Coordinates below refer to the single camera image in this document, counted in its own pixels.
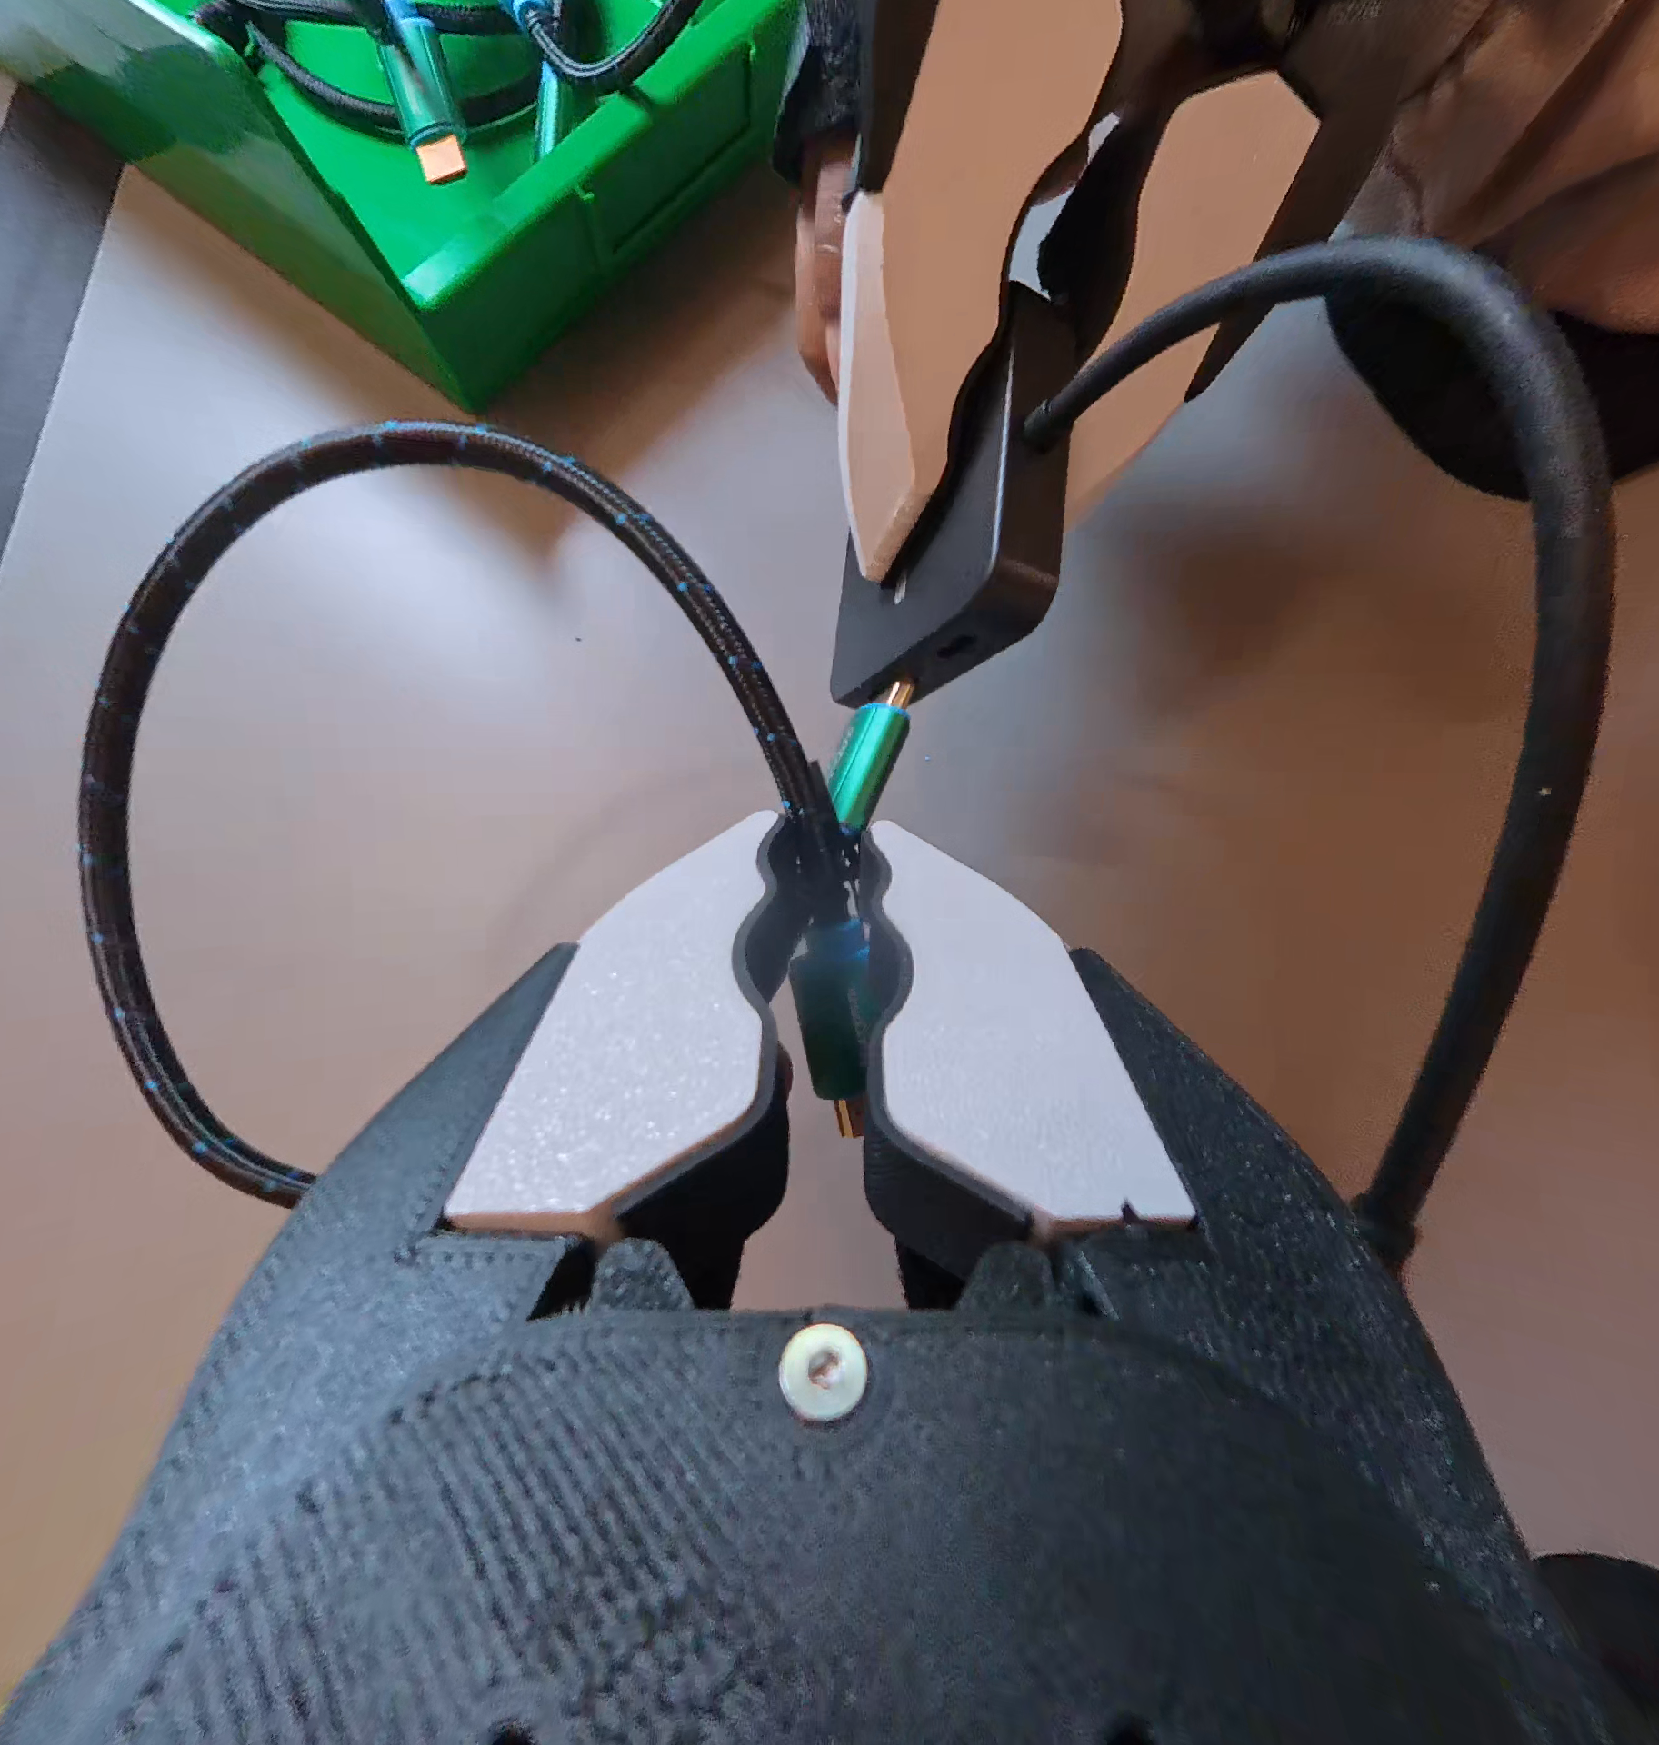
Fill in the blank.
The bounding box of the green plastic bin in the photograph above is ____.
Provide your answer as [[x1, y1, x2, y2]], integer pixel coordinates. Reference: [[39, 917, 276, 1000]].
[[5, 0, 808, 416]]

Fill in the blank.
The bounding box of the black foam pad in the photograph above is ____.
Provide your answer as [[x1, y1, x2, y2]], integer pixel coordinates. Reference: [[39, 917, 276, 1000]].
[[1323, 273, 1659, 508]]

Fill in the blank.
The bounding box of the person's right hand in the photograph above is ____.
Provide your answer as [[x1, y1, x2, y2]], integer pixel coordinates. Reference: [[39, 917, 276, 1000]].
[[795, 135, 851, 415]]

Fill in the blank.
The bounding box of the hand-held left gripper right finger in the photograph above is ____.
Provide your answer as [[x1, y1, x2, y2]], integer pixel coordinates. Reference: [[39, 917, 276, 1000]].
[[859, 819, 1198, 1253]]

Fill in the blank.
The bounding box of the black adapter box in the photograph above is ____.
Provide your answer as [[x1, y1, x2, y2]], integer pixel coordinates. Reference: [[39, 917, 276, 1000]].
[[824, 240, 1620, 1271]]

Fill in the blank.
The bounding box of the black HDMI cable green plug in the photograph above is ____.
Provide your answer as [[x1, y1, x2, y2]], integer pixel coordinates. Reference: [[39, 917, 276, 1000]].
[[75, 421, 921, 1209], [196, 0, 722, 186]]

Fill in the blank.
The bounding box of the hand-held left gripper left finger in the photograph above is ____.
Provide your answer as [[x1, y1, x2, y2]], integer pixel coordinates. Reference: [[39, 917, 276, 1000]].
[[445, 807, 795, 1253]]

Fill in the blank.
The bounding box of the person's right forearm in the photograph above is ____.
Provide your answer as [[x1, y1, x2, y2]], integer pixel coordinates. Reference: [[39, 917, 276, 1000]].
[[1390, 0, 1659, 346]]

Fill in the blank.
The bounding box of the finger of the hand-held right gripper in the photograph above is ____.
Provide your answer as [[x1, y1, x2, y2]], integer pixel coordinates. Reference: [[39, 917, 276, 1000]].
[[833, 0, 1130, 582], [1060, 67, 1328, 523]]

